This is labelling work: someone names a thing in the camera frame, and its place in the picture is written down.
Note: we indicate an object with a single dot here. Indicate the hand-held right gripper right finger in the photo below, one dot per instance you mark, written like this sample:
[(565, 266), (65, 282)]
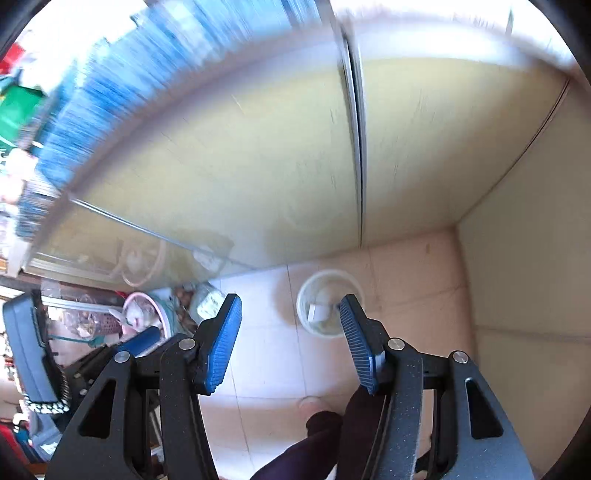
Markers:
[(359, 346)]

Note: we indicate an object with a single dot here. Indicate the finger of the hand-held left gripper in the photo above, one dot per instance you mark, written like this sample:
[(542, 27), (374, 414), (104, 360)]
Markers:
[(143, 340)]

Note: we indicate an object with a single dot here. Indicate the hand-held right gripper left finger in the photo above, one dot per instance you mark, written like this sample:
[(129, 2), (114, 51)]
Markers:
[(220, 344)]

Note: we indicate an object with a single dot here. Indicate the white plastic waste bin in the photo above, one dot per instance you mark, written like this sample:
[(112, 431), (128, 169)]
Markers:
[(307, 295)]

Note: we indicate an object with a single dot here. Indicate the pink plastic basin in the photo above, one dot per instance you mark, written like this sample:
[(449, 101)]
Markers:
[(138, 311)]

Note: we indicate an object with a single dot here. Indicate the clear bag with paper label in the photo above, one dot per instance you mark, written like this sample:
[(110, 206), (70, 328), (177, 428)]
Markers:
[(207, 302)]

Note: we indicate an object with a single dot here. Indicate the white crumpled paper scrap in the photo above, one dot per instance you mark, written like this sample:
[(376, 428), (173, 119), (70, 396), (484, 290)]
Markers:
[(318, 313)]

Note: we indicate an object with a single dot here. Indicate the brown bulbs pile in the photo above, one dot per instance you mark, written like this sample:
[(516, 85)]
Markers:
[(184, 304)]

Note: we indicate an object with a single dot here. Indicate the person's right leg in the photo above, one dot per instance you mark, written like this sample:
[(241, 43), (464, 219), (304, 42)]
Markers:
[(358, 415)]

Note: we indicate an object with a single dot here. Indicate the person's leg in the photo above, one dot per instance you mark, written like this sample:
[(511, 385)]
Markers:
[(358, 415), (314, 443)]

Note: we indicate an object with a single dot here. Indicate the beige slipper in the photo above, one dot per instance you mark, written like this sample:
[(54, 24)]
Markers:
[(314, 404)]

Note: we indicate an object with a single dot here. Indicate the person's left leg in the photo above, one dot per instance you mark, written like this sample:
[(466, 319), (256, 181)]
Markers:
[(314, 443)]

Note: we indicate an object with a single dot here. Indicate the pale yellow cabinet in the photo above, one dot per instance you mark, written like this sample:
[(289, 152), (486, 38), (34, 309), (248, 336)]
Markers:
[(277, 161)]

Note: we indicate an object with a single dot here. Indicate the green box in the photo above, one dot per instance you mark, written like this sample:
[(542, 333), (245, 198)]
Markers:
[(18, 113)]

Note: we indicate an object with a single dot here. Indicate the blue patterned tablecloth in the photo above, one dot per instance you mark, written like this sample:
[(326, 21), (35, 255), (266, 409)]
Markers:
[(152, 83)]

